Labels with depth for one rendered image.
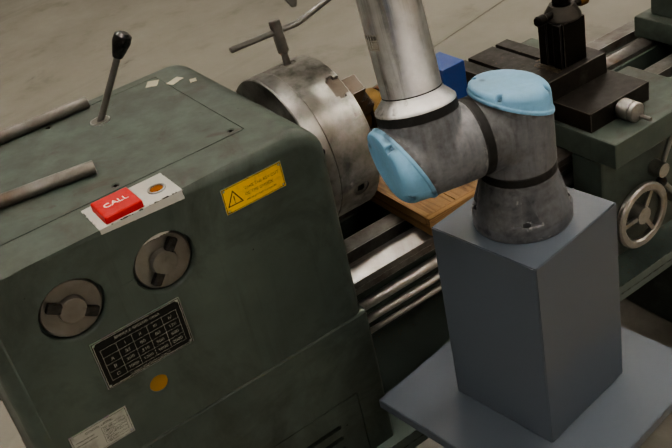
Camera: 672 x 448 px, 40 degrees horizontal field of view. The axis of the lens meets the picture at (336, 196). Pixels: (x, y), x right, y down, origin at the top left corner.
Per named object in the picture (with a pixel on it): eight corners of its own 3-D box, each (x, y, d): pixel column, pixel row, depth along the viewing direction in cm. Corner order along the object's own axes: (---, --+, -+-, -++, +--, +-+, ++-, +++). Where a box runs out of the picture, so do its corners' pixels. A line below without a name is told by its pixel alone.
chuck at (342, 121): (360, 238, 170) (309, 79, 158) (279, 204, 196) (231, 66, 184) (397, 216, 173) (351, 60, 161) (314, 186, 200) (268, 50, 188)
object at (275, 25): (289, 81, 173) (271, 22, 168) (284, 80, 174) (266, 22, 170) (299, 76, 173) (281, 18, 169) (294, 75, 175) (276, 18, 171)
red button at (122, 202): (109, 229, 131) (104, 217, 130) (93, 214, 136) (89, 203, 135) (146, 211, 134) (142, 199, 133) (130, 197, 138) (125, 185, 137)
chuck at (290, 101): (344, 246, 168) (292, 87, 156) (266, 212, 194) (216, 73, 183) (360, 238, 170) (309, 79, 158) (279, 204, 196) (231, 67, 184)
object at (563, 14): (563, 27, 191) (562, 13, 189) (535, 19, 197) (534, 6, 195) (589, 13, 194) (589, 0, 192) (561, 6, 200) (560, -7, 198)
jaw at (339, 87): (327, 137, 176) (338, 101, 166) (313, 118, 177) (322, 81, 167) (373, 114, 180) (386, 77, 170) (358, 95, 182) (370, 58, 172)
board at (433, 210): (432, 236, 181) (429, 219, 179) (329, 177, 208) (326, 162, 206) (540, 171, 193) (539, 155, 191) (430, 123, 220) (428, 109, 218)
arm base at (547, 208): (593, 205, 139) (590, 148, 134) (532, 255, 131) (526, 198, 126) (513, 178, 149) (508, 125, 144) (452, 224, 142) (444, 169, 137)
